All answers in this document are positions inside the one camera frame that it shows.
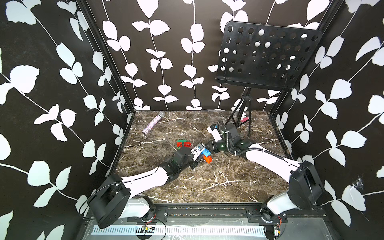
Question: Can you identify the purple glitter microphone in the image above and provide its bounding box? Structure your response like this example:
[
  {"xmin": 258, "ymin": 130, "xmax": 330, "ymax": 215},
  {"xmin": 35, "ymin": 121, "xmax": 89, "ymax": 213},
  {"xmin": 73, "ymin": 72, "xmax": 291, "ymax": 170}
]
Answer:
[{"xmin": 142, "ymin": 111, "xmax": 165, "ymax": 136}]

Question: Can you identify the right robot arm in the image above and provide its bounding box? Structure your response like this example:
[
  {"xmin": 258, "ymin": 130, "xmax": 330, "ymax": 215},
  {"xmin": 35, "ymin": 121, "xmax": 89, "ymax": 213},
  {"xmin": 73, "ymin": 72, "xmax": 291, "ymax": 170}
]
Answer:
[{"xmin": 207, "ymin": 122, "xmax": 324, "ymax": 222}]

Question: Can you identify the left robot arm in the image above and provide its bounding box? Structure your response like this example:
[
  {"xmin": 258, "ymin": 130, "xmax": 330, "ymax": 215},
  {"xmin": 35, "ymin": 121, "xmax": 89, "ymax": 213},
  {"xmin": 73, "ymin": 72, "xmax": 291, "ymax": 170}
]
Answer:
[{"xmin": 87, "ymin": 144, "xmax": 212, "ymax": 229}]

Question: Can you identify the black perforated music stand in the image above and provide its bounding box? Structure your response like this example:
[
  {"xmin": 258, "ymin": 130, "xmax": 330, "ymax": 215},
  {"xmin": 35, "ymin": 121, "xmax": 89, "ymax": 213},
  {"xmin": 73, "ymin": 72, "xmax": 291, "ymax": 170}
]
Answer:
[{"xmin": 215, "ymin": 21, "xmax": 322, "ymax": 128}]

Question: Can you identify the white slotted cable duct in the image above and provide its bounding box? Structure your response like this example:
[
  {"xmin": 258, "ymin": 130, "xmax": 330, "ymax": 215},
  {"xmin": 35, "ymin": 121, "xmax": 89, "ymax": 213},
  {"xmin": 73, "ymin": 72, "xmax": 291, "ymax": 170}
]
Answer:
[{"xmin": 91, "ymin": 225, "xmax": 265, "ymax": 238}]

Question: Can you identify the light blue long lego brick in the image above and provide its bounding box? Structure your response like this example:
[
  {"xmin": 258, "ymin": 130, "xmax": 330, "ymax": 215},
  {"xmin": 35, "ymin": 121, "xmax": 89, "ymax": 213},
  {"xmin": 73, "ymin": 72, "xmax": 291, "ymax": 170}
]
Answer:
[{"xmin": 202, "ymin": 149, "xmax": 211, "ymax": 157}]

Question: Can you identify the black mounting rail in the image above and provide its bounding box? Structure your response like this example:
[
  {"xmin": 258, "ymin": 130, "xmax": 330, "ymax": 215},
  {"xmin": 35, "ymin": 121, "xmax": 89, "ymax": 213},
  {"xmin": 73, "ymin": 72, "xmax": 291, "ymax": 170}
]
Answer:
[{"xmin": 122, "ymin": 203, "xmax": 326, "ymax": 225}]

